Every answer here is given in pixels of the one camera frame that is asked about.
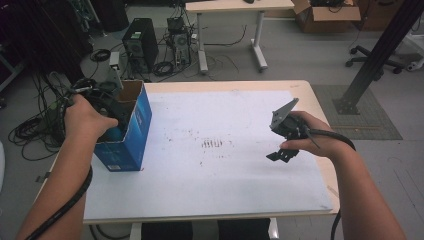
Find open grey computer case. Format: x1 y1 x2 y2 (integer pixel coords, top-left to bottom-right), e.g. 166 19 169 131
170 31 193 68

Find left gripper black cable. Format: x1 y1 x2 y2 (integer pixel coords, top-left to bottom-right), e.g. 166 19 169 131
24 78 98 240

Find tangle of black cables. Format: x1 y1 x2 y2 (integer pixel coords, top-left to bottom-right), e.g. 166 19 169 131
7 71 83 162

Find black computer tower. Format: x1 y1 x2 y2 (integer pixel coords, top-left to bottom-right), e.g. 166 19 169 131
121 17 160 75

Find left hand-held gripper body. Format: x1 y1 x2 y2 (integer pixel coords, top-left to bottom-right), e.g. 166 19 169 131
70 60 124 108

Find white power unit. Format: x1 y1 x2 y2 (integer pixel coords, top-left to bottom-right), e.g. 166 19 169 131
109 50 121 69

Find person's left leg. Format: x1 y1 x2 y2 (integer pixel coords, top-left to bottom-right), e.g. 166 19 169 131
141 221 194 240

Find person's left hand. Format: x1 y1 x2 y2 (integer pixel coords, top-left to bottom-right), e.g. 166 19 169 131
63 94 120 144

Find small black device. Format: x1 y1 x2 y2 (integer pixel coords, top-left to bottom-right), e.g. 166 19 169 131
166 16 185 34

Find dark curtain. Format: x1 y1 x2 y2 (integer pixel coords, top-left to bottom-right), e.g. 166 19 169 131
0 0 93 98

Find person's right hand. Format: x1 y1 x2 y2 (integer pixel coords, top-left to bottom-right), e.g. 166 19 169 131
278 110 339 159

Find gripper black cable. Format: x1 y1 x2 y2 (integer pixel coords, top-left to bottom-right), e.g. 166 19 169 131
24 78 98 240
308 128 357 240

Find black office chair base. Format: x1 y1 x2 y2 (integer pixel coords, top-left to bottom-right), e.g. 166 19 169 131
345 44 406 81

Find white desk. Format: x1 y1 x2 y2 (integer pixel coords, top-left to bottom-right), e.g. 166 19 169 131
185 0 296 75

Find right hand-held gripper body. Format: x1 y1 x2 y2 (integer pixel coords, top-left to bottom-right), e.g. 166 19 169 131
268 97 311 141

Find coiled black cable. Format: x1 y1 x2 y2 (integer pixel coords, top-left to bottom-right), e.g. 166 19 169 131
89 48 112 63
152 60 175 77

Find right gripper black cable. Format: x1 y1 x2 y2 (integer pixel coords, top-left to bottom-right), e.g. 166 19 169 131
308 128 357 240

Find open brown cardboard box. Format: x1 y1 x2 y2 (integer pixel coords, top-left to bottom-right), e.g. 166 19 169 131
292 0 362 34

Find brown cabinet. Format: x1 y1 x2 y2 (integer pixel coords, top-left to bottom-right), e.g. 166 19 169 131
353 0 406 32

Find white plastic object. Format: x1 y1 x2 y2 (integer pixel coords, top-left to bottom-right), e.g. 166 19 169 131
404 33 424 73

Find loose black cable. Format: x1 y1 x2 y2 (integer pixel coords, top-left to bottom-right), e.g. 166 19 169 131
203 24 248 47

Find grey floor mat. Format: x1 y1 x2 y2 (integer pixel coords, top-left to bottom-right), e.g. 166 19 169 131
311 84 404 141

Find white paper sheet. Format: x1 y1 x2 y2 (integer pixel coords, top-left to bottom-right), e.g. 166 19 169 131
83 90 334 223

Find blue cardboard box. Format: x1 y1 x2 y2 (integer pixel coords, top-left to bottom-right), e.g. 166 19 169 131
93 79 153 173

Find black tape strip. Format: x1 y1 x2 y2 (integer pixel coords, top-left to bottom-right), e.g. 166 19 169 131
35 171 52 184

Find black metal post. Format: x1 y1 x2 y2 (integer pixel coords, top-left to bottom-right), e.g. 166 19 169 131
333 0 424 116

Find person's leg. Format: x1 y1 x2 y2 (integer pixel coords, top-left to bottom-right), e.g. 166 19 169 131
141 221 194 240
217 218 271 240

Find person's right leg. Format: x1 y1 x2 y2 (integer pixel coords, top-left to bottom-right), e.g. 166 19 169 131
217 218 271 240

